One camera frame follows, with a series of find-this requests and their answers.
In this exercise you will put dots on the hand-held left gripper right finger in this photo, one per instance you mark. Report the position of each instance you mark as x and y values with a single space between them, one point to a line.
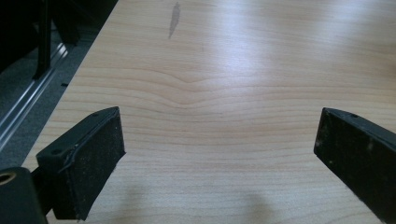
358 152

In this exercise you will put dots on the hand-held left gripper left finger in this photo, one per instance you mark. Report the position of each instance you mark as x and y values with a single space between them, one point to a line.
84 161

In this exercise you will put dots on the black metal stand leg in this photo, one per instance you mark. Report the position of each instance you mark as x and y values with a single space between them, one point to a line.
43 40

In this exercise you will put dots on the dark furniture base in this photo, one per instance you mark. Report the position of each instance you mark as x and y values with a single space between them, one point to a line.
67 21

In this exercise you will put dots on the silver floor rail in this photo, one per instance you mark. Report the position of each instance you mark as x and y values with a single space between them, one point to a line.
28 99

